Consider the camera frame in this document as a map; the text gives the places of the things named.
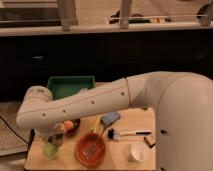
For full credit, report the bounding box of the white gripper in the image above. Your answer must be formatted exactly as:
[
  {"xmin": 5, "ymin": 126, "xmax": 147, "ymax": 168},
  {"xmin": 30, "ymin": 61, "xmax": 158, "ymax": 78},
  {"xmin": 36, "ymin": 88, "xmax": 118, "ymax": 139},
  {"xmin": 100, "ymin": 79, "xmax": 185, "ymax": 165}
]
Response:
[{"xmin": 35, "ymin": 123, "xmax": 66, "ymax": 139}]

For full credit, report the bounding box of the dark metal cup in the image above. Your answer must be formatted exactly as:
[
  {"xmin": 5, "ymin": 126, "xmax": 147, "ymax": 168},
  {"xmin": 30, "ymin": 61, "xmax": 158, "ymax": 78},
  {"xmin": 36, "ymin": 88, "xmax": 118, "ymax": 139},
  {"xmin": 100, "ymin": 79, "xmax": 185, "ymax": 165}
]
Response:
[{"xmin": 48, "ymin": 134, "xmax": 63, "ymax": 147}]

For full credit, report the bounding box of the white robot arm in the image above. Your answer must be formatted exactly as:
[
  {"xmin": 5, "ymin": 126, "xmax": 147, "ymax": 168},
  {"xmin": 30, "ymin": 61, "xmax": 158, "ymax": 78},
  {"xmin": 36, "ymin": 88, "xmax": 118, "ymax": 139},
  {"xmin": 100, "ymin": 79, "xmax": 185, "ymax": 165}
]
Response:
[{"xmin": 16, "ymin": 71, "xmax": 213, "ymax": 171}]

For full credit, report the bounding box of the light green cup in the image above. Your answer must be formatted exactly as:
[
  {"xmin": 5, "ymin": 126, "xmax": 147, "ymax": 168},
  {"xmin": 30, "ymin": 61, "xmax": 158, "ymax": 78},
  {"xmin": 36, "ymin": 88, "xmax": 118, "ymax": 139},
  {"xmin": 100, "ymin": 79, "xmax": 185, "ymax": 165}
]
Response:
[{"xmin": 43, "ymin": 143, "xmax": 59, "ymax": 159}]

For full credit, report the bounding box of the orange fruit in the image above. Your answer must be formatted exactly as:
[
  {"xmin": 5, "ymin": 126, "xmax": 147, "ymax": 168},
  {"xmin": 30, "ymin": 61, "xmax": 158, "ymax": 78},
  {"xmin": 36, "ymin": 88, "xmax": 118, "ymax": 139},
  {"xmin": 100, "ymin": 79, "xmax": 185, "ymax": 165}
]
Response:
[{"xmin": 64, "ymin": 121, "xmax": 74, "ymax": 131}]

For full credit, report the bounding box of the dark brown bowl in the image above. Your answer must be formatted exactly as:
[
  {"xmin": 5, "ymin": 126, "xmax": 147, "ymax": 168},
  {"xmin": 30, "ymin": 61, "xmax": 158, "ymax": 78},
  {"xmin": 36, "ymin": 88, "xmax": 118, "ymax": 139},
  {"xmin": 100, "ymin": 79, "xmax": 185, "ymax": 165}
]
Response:
[{"xmin": 66, "ymin": 119, "xmax": 81, "ymax": 136}]

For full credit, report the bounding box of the green plastic tray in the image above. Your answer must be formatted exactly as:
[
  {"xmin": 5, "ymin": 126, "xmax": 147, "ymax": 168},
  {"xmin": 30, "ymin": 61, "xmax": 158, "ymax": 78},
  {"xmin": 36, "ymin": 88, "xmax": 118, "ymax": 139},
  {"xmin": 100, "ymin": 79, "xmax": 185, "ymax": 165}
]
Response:
[{"xmin": 47, "ymin": 76, "xmax": 95, "ymax": 100}]

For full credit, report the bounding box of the orange plate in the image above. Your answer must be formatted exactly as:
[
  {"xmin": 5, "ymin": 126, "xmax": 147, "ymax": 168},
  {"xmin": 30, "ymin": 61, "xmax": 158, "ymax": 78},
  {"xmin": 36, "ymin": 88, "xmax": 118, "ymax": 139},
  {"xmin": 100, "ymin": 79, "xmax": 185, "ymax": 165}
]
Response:
[{"xmin": 75, "ymin": 133, "xmax": 106, "ymax": 168}]

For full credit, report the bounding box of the blue sponge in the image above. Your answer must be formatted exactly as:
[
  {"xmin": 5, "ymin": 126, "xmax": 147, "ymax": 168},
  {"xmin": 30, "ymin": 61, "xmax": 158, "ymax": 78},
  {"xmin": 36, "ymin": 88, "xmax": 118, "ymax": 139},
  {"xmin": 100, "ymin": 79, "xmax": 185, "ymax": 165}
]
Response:
[{"xmin": 101, "ymin": 112, "xmax": 121, "ymax": 126}]

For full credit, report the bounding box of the white cup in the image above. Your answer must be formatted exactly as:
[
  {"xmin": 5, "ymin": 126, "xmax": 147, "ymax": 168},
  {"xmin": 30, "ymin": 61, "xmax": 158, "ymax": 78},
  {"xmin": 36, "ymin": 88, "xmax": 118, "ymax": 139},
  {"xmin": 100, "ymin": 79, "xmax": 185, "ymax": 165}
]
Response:
[{"xmin": 129, "ymin": 142, "xmax": 149, "ymax": 163}]

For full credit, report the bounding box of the wooden block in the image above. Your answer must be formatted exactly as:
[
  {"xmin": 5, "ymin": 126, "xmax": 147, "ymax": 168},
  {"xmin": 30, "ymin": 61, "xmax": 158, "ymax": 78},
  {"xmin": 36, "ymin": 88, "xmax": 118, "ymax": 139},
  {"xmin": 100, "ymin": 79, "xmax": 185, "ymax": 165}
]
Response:
[{"xmin": 144, "ymin": 136, "xmax": 156, "ymax": 148}]

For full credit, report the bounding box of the black cable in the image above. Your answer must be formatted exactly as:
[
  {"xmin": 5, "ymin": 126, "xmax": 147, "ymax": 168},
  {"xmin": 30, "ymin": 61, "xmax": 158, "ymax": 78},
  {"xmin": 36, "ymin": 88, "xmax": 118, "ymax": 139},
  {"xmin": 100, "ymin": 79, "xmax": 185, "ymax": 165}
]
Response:
[{"xmin": 0, "ymin": 114, "xmax": 30, "ymax": 146}]

